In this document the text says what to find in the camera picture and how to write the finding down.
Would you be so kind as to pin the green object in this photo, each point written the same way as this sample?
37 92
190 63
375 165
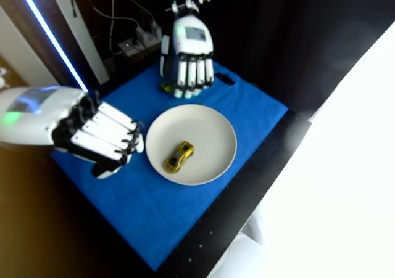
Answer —
166 87

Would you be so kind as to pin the white round plate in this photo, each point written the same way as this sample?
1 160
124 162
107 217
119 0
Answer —
191 130

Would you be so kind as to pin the white upright panel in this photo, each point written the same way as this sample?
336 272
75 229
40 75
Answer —
80 37

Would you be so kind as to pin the blue cloth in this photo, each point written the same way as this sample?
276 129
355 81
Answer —
154 213

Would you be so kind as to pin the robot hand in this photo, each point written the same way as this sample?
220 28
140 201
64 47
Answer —
191 43
46 117

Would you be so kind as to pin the white curtain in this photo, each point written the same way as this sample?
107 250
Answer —
339 167

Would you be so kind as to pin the blue-white light strip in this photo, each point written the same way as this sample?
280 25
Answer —
55 43

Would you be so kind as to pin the yellow toy car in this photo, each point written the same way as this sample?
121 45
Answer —
179 157

